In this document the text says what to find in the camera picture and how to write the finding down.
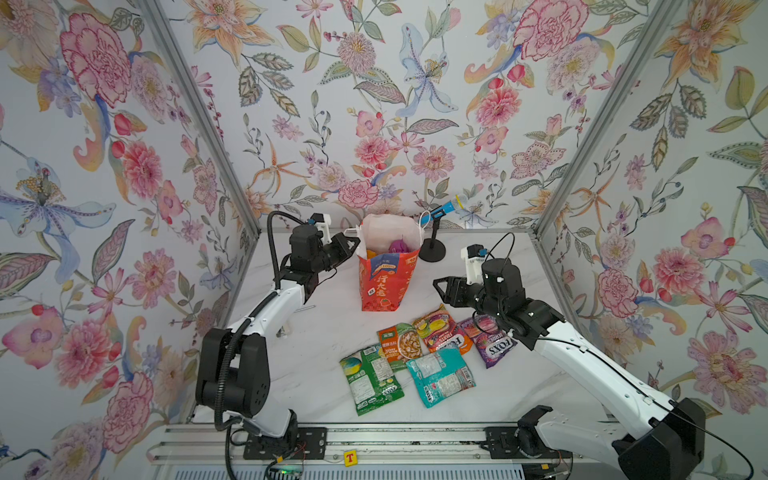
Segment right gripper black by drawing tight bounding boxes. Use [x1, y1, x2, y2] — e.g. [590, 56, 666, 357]
[433, 278, 504, 325]

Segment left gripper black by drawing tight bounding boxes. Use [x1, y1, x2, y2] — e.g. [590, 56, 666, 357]
[308, 234, 361, 276]

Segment orange Fox's candy packet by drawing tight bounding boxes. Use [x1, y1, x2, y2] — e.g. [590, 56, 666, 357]
[411, 304, 473, 355]

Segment red paper bag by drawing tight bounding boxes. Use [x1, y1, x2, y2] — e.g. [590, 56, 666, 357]
[356, 214, 423, 312]

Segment purple Fox's candy packet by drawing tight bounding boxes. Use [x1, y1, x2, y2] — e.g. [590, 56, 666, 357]
[458, 314, 518, 369]

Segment orange green nut snack packet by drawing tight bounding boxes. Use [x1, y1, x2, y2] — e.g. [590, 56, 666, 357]
[377, 323, 423, 372]

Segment teal snack packet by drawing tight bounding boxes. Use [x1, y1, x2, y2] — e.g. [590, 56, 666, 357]
[406, 347, 476, 408]

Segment purple grape snack packet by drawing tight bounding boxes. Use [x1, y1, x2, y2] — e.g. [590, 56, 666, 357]
[389, 239, 411, 254]

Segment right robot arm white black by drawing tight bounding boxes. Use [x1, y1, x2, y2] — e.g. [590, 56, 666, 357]
[433, 257, 714, 479]

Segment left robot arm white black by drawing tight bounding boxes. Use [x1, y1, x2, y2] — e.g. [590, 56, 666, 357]
[195, 211, 360, 439]

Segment blue microphone on black stand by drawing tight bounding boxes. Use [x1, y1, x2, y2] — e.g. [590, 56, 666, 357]
[419, 195, 464, 263]

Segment yellow T label tag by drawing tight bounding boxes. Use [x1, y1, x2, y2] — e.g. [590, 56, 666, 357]
[343, 450, 358, 467]

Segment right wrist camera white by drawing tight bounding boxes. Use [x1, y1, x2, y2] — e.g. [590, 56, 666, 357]
[460, 244, 487, 285]

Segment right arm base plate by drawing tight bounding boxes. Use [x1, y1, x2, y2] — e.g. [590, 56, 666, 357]
[480, 426, 573, 462]

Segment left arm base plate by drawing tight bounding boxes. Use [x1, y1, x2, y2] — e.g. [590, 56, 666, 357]
[243, 427, 328, 461]

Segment aluminium rail frame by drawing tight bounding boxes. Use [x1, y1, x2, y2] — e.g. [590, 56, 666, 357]
[148, 416, 627, 467]

